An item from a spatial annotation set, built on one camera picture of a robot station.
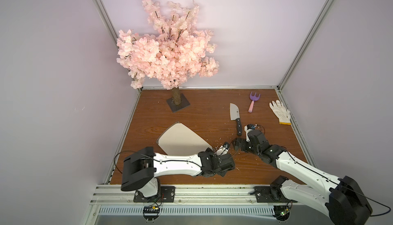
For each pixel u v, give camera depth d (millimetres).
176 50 750
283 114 1034
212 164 572
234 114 1060
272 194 668
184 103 1116
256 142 630
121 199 726
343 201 388
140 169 422
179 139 943
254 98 1130
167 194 760
